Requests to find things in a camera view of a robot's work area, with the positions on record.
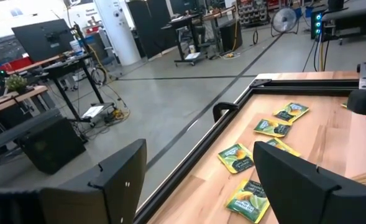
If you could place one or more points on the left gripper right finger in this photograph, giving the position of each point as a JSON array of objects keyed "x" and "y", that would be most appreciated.
[{"x": 300, "y": 193}]

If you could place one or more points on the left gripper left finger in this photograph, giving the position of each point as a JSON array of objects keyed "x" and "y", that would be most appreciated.
[{"x": 108, "y": 193}]

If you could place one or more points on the black floor case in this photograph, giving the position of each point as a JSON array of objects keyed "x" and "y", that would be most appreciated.
[{"x": 50, "y": 146}]

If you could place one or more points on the white paper sheet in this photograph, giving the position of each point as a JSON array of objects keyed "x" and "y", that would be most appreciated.
[
  {"x": 93, "y": 111},
  {"x": 192, "y": 56}
]

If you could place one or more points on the dark table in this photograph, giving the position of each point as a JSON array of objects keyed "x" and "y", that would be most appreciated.
[{"x": 350, "y": 12}]

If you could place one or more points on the computer tower blue lights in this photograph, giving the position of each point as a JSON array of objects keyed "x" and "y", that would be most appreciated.
[{"x": 317, "y": 21}]

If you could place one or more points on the black bench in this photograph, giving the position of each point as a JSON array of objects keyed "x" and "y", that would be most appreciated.
[{"x": 21, "y": 130}]

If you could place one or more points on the round floor fan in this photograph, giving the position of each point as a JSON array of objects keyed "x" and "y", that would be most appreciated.
[{"x": 284, "y": 20}]

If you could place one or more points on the wooden side table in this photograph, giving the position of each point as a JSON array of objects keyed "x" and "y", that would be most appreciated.
[{"x": 15, "y": 96}]

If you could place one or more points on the green potted plant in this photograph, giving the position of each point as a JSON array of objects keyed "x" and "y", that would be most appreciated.
[{"x": 15, "y": 82}]

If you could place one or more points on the storage shelf with boxes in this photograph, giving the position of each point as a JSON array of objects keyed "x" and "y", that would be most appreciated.
[{"x": 252, "y": 12}]

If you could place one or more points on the black cabinet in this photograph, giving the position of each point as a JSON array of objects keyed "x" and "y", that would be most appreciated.
[{"x": 230, "y": 35}]

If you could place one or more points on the red bin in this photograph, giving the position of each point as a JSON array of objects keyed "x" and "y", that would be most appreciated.
[{"x": 16, "y": 63}]

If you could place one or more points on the white round pillar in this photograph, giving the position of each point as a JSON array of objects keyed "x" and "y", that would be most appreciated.
[{"x": 117, "y": 31}]

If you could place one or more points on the white cup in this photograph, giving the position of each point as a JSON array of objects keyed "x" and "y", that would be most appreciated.
[{"x": 192, "y": 48}]

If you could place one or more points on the black monitor on stand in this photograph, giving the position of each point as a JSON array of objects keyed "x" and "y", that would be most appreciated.
[{"x": 43, "y": 39}]

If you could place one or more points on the black partition panels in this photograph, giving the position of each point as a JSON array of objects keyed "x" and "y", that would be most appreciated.
[{"x": 145, "y": 28}]

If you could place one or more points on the black rolling desk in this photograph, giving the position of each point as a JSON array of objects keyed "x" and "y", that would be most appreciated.
[{"x": 182, "y": 19}]

